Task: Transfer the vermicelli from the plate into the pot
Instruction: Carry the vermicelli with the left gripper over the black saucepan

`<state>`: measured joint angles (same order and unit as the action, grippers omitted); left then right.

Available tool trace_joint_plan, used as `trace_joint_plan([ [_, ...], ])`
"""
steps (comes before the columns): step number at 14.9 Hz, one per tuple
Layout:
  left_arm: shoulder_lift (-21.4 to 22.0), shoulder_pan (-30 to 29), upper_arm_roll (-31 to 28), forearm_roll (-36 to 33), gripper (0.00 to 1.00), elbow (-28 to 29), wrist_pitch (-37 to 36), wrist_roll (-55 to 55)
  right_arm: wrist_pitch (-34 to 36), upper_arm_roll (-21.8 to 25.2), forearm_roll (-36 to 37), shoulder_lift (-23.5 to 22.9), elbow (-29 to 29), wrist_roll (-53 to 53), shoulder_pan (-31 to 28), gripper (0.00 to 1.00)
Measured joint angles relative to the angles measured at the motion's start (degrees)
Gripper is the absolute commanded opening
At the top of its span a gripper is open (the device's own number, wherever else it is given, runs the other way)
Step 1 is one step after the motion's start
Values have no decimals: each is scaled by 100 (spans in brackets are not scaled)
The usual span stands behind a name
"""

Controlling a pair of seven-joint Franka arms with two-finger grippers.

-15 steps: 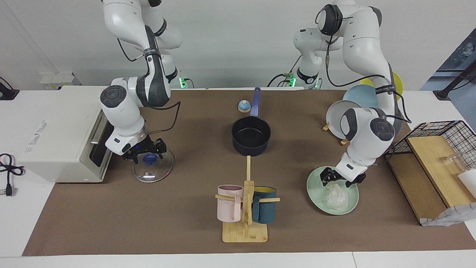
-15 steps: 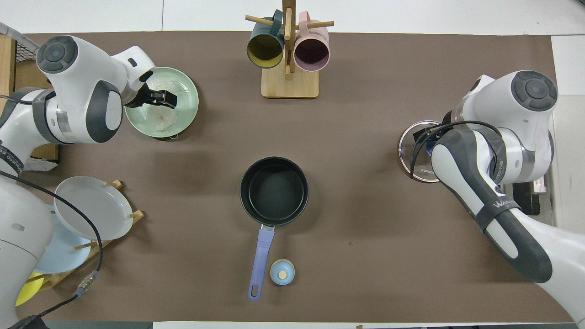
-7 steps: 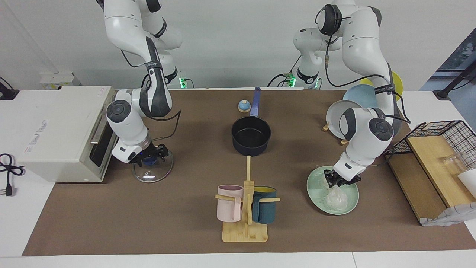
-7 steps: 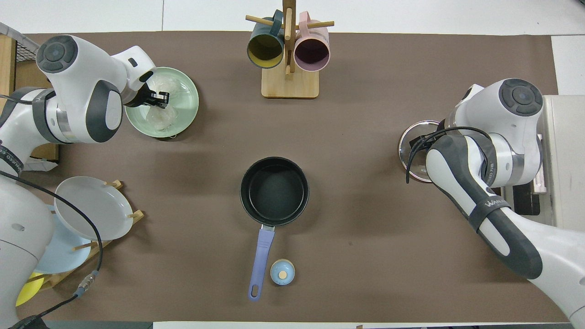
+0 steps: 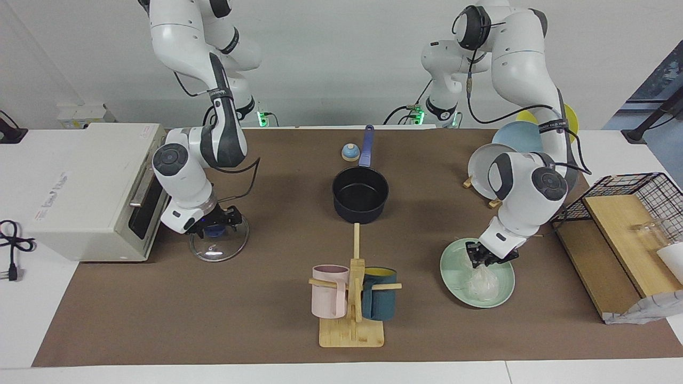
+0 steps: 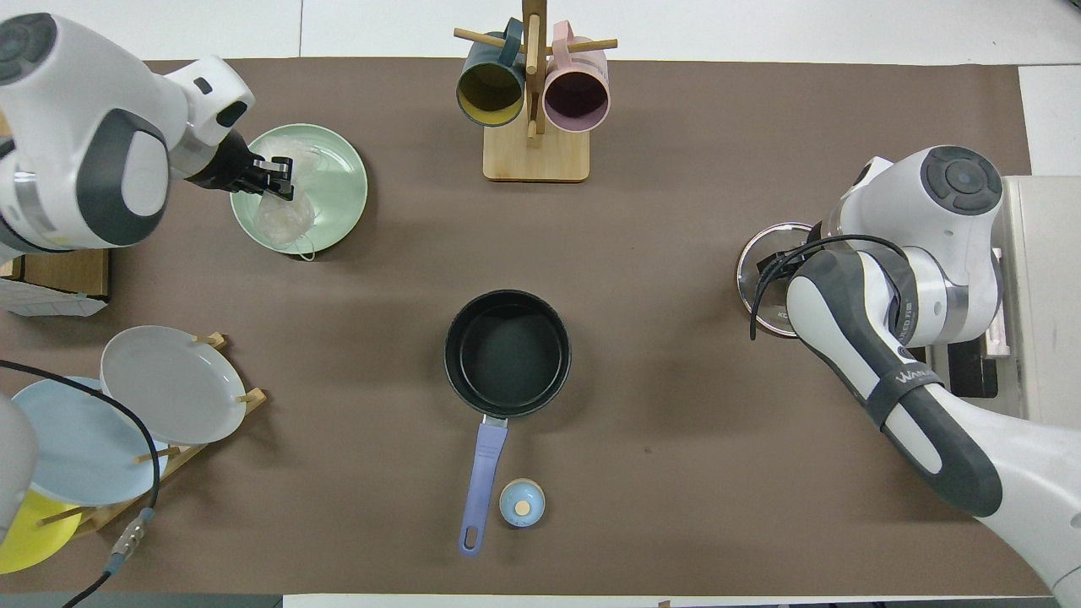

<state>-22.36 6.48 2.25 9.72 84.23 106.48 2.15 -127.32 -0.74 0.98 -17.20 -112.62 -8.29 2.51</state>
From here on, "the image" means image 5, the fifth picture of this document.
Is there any glass pot lid blue knob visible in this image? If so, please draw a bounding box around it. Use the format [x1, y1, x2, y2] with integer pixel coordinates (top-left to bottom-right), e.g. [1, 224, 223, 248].
[189, 216, 250, 262]

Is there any clear plastic bag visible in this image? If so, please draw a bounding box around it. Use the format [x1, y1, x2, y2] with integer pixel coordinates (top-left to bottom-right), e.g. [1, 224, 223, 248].
[463, 255, 503, 300]

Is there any light green plate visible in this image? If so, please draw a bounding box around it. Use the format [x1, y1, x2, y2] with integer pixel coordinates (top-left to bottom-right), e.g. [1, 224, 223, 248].
[440, 238, 516, 308]

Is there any wooden plate rack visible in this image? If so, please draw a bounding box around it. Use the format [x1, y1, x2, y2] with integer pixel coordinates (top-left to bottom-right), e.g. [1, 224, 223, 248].
[463, 176, 505, 210]

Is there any grey plate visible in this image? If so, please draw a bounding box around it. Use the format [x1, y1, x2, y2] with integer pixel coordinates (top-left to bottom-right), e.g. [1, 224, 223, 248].
[468, 143, 518, 201]

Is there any light blue plate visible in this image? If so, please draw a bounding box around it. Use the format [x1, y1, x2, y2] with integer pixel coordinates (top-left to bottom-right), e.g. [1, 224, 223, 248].
[491, 121, 545, 155]

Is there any yellow plate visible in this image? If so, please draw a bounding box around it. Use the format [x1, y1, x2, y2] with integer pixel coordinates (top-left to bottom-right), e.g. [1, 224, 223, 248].
[515, 104, 578, 145]

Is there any brown table mat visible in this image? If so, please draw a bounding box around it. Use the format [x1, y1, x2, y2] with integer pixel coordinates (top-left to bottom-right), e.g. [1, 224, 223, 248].
[32, 128, 683, 367]

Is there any dark teal mug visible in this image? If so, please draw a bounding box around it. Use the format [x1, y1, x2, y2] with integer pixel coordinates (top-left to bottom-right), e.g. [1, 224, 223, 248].
[362, 267, 398, 321]

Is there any pink mug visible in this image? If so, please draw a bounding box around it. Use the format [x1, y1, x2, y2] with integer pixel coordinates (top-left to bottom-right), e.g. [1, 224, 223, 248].
[312, 265, 350, 319]

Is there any beige toaster oven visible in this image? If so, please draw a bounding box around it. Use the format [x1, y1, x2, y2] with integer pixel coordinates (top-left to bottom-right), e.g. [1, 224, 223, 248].
[26, 123, 170, 262]

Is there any wooden mug tree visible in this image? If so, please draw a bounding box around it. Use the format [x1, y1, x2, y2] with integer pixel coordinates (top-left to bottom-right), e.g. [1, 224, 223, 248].
[309, 223, 402, 348]

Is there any clear glass cup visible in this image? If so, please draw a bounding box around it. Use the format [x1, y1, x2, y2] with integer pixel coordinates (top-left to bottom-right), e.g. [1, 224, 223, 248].
[632, 219, 674, 252]

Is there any black table clamp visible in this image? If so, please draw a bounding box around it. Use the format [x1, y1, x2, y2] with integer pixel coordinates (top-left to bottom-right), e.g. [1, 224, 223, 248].
[0, 110, 28, 145]

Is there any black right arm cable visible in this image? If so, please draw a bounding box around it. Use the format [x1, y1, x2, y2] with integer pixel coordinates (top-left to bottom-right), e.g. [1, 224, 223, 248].
[173, 72, 261, 214]

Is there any wooden shelf wire basket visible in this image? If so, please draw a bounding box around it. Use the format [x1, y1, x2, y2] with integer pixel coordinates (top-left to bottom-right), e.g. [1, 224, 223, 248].
[550, 172, 683, 325]

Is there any black pot blue handle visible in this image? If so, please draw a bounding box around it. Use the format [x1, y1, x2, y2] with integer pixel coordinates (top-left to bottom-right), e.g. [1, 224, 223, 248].
[332, 125, 390, 225]

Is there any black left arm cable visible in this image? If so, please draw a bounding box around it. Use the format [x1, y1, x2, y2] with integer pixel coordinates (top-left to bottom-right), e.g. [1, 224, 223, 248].
[465, 21, 592, 177]

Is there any black arm base cable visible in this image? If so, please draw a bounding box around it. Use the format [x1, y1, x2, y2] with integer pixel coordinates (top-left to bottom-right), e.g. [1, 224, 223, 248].
[383, 80, 432, 126]

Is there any white wall box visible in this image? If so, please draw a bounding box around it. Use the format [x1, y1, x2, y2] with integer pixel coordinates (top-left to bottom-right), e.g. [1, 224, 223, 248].
[57, 103, 116, 129]

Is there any black power cord plug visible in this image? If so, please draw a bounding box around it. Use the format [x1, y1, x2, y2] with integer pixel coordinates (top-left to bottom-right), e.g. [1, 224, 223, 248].
[0, 220, 36, 282]

